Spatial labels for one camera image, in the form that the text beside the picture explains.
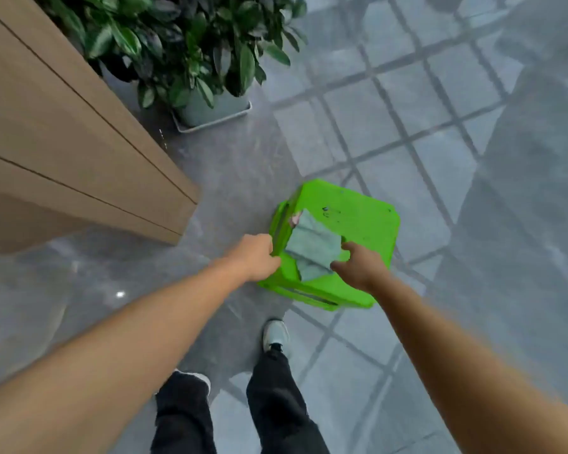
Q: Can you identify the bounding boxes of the white plant pot tray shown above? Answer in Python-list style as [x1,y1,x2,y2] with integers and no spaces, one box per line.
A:
[171,101,253,134]

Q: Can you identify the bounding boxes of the person's right white shoe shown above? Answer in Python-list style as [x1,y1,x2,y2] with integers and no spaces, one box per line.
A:
[263,319,290,353]

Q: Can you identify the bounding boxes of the person's right hand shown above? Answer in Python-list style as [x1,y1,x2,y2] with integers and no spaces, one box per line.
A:
[330,242,392,294]

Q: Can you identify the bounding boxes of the person's black trouser legs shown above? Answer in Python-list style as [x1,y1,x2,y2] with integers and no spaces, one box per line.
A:
[151,350,331,454]

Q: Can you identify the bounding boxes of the grey plant pot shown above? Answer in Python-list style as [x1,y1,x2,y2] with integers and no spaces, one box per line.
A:
[175,87,251,128]

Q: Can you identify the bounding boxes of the person's left forearm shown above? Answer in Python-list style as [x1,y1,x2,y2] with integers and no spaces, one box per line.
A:
[0,255,249,454]

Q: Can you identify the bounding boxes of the person's right forearm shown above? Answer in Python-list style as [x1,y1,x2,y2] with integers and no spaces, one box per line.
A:
[371,271,568,454]

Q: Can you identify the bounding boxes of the teal cleaning cloth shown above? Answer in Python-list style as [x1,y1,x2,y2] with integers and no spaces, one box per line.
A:
[285,209,344,282]

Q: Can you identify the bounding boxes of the person's left hand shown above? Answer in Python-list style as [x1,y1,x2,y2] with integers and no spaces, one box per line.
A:
[224,233,282,283]

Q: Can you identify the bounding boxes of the wooden cabinet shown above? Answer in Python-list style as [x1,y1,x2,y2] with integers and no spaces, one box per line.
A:
[0,0,201,255]

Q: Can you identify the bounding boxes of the green leafy potted plant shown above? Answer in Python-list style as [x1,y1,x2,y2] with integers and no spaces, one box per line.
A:
[31,0,308,109]

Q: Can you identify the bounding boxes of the green plastic stool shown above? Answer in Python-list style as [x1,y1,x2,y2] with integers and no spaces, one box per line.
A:
[257,178,401,311]

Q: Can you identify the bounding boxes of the person's left white shoe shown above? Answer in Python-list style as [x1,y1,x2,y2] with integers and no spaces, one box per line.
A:
[173,369,212,398]

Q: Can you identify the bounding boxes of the person's white shoe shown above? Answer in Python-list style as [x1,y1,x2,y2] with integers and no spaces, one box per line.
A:
[173,369,212,398]
[263,319,290,353]

